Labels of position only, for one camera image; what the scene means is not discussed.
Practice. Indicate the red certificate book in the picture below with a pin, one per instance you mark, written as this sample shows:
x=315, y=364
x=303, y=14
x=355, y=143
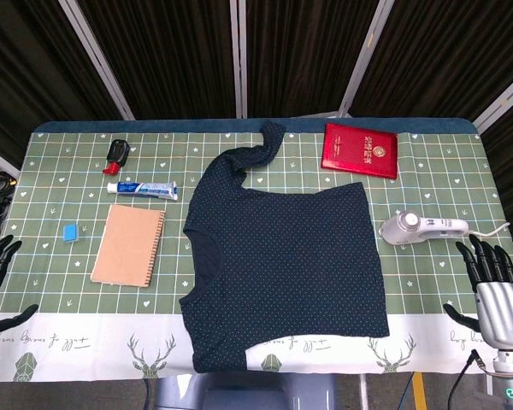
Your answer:
x=359, y=151

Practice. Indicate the brown spiral notebook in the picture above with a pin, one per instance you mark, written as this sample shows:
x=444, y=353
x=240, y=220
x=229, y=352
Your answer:
x=126, y=245

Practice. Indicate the dark pleated partition panel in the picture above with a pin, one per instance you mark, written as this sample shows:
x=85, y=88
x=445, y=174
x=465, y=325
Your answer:
x=166, y=60
x=303, y=55
x=511, y=171
x=30, y=77
x=444, y=55

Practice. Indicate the blue white toothpaste tube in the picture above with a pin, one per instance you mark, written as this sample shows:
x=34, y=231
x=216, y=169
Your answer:
x=145, y=189

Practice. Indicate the grey robot torso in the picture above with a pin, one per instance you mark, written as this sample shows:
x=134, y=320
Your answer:
x=243, y=395

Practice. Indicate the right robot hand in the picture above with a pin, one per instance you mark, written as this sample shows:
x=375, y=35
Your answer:
x=500, y=312

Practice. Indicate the white partition frame post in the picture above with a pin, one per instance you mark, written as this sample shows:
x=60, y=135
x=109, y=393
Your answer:
x=98, y=60
x=363, y=60
x=502, y=100
x=238, y=60
x=0, y=160

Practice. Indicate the white handheld steamer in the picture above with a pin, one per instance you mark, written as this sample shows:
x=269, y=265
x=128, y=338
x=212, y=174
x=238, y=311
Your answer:
x=397, y=235

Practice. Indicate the dark blue dotted shirt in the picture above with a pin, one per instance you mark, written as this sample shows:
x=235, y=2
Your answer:
x=282, y=256

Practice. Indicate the green checked tablecloth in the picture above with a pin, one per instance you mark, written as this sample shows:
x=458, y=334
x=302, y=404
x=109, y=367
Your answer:
x=432, y=277

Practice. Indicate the blue eraser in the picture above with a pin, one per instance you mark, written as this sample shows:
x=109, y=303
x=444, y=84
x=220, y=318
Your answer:
x=70, y=232

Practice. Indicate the black device with red nozzle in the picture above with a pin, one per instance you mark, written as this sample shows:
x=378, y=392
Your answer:
x=117, y=153

